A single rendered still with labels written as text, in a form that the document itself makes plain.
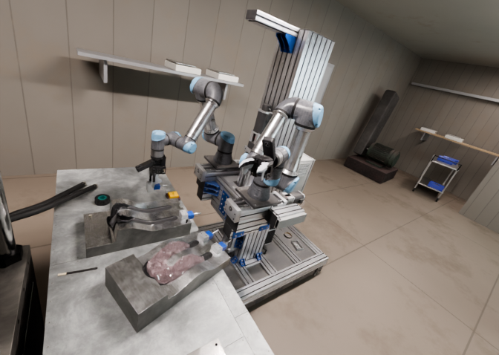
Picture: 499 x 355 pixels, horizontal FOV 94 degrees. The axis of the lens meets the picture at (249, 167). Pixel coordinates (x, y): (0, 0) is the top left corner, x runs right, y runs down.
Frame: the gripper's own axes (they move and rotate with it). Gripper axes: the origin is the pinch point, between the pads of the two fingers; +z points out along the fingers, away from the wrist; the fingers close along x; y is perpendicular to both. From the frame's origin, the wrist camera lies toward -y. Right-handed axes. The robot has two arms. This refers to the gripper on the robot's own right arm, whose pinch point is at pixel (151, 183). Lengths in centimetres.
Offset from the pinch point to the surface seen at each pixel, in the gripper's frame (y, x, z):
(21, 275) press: -58, -36, 16
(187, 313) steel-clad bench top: -3, -80, 15
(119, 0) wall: 7, 196, -109
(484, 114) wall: 766, 11, -107
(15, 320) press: -57, -56, 16
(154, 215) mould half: -3.5, -23.6, 6.5
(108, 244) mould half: -27.2, -36.1, 9.0
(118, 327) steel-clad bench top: -28, -74, 15
